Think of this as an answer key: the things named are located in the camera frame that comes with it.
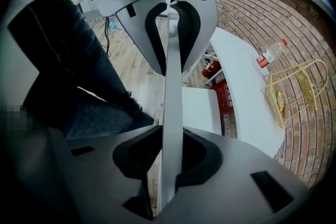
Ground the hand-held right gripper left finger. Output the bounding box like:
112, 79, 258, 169
115, 0, 219, 77

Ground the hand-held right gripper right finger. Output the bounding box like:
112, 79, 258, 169
48, 124, 320, 224

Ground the grey office chair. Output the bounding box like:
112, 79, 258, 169
155, 4, 185, 217

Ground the red fire extinguisher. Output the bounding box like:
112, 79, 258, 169
201, 58, 220, 78

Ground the clear plastic bottle red label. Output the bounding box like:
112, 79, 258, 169
256, 38, 289, 69

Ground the red box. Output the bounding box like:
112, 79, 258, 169
209, 79, 235, 118

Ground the white table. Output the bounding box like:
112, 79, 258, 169
204, 27, 286, 158

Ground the white panel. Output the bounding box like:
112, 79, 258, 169
182, 86, 223, 137

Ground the person's dark jeans leg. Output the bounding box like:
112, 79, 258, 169
7, 0, 144, 113
64, 98, 156, 141

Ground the black cable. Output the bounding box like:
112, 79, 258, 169
104, 16, 112, 58

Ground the yellow wire basket rack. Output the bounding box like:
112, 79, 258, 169
260, 58, 330, 130

